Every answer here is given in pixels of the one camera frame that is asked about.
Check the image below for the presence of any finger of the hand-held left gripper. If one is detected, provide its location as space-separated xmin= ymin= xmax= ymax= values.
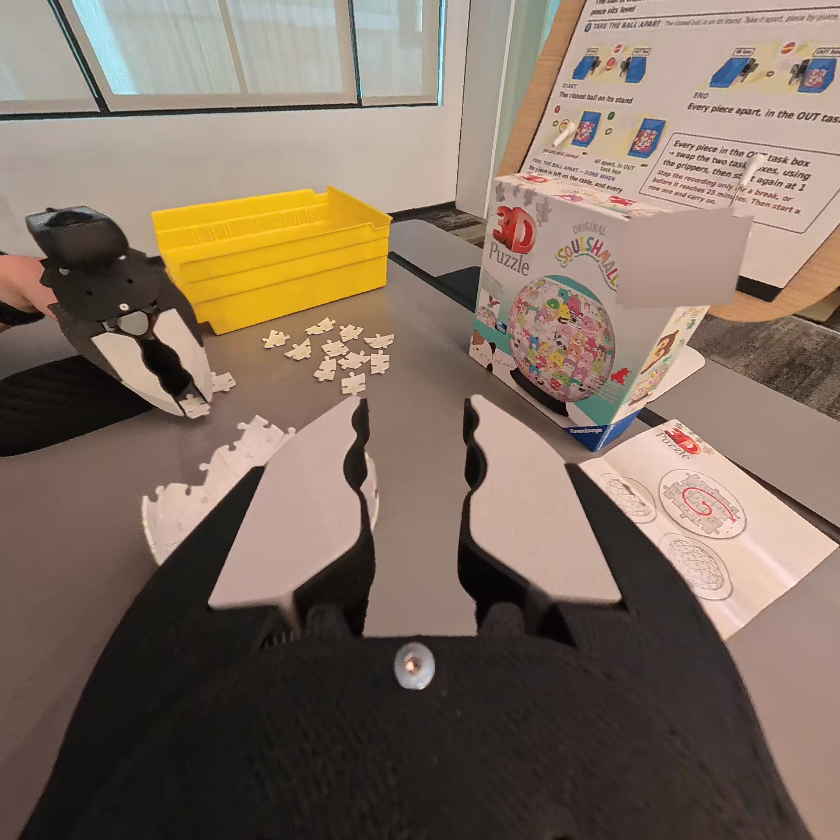
xmin=88 ymin=333 xmax=190 ymax=417
xmin=156 ymin=307 xmax=214 ymax=403

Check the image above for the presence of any printed task instruction sheet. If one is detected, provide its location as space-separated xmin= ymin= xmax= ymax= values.
xmin=525 ymin=0 xmax=840 ymax=234

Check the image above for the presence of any yellow plastic bin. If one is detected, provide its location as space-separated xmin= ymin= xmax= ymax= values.
xmin=151 ymin=185 xmax=393 ymax=336

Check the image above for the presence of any black wrist rest pad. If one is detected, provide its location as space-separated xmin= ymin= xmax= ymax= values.
xmin=0 ymin=354 xmax=160 ymax=458

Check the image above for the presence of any window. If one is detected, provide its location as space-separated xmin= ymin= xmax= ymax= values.
xmin=0 ymin=0 xmax=447 ymax=120

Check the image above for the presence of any pile of white puzzle pieces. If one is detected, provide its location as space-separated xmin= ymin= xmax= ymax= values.
xmin=261 ymin=317 xmax=396 ymax=398

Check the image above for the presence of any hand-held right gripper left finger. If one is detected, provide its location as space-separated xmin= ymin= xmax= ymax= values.
xmin=207 ymin=395 xmax=376 ymax=637

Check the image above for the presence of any white instruction leaflet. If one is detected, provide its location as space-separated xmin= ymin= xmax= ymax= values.
xmin=577 ymin=420 xmax=840 ymax=641

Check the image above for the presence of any instruction poster board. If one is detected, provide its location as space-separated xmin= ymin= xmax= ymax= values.
xmin=495 ymin=0 xmax=840 ymax=322

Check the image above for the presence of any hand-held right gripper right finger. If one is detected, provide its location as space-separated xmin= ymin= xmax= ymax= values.
xmin=457 ymin=395 xmax=624 ymax=636

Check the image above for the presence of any colourful puzzle box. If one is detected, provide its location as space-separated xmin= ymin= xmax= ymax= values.
xmin=469 ymin=172 xmax=756 ymax=454

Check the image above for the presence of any person's left hand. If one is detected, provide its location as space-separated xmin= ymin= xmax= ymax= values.
xmin=0 ymin=252 xmax=60 ymax=316

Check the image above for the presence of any partly built puzzle ball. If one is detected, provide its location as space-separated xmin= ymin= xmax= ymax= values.
xmin=141 ymin=415 xmax=382 ymax=567

